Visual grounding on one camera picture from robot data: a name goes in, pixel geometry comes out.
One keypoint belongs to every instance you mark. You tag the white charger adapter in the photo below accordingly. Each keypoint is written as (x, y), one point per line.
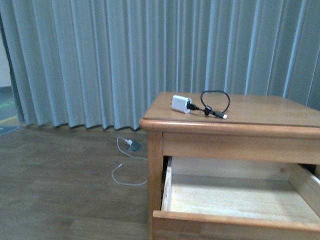
(179, 103)

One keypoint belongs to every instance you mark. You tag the wooden drawer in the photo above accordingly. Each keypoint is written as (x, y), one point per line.
(219, 199)

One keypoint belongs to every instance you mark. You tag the grey floor power socket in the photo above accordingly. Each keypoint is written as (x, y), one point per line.
(135, 147)

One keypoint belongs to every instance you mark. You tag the light blue pleated curtain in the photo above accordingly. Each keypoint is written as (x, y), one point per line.
(103, 62)

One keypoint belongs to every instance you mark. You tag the light wooden nightstand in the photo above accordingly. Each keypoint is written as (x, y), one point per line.
(257, 128)

